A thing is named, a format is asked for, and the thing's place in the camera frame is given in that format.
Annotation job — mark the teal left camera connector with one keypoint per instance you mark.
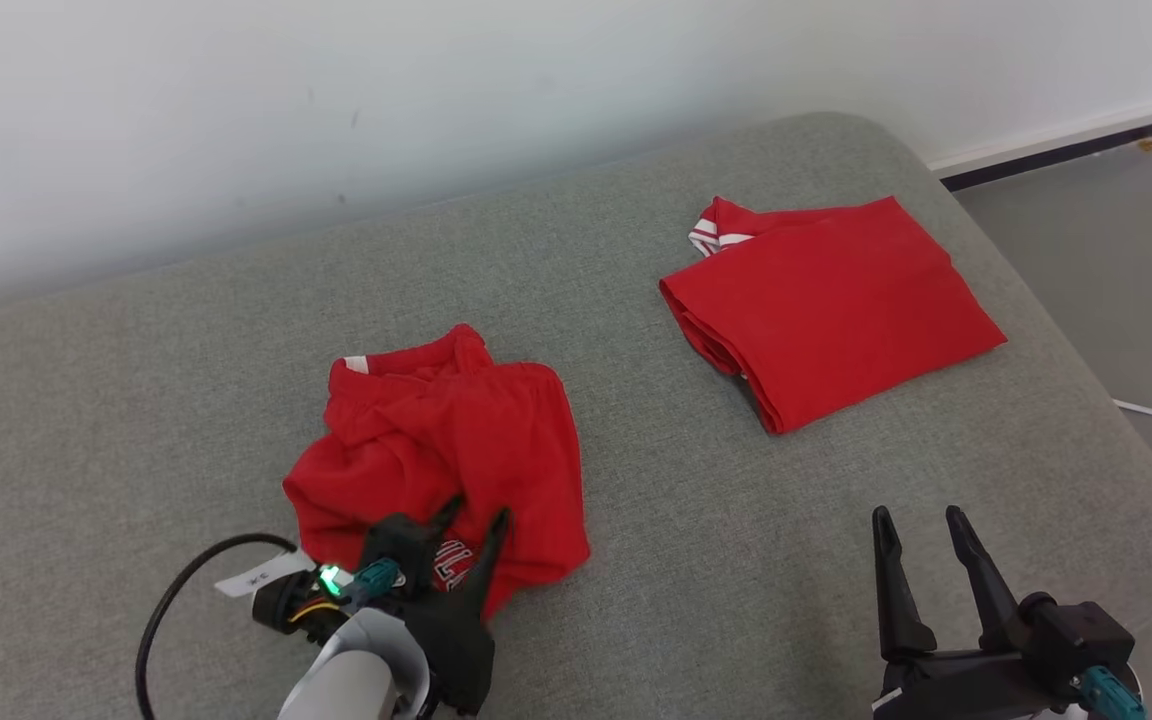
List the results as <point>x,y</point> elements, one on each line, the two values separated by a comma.
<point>376,578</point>

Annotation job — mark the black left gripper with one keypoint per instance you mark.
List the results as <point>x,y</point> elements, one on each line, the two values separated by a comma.
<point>456,650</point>

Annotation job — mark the teal camera connector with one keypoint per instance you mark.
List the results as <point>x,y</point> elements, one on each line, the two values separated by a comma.
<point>376,578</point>
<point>1111,695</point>

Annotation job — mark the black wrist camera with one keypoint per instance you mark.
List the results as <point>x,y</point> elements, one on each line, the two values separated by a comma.
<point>401,550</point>
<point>1081,635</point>

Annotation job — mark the red white basketball shorts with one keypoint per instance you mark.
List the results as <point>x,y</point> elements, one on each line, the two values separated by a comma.
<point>456,440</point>

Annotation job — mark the red white basketball jersey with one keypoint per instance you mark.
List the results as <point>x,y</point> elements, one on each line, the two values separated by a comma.
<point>836,310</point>

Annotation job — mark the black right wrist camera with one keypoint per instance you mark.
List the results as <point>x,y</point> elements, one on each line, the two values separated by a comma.
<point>1081,635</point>

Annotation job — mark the teal right camera connector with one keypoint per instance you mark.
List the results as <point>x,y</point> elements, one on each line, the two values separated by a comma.
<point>1111,695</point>

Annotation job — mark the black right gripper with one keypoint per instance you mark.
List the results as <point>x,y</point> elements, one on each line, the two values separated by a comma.
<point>966,690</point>

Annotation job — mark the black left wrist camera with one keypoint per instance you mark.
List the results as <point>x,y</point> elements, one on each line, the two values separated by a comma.
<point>401,550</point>

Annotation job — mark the white black wall baseboard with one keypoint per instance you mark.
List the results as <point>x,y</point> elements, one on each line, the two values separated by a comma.
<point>1066,145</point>

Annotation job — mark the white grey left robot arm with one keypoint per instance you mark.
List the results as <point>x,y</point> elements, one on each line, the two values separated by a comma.
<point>356,670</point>

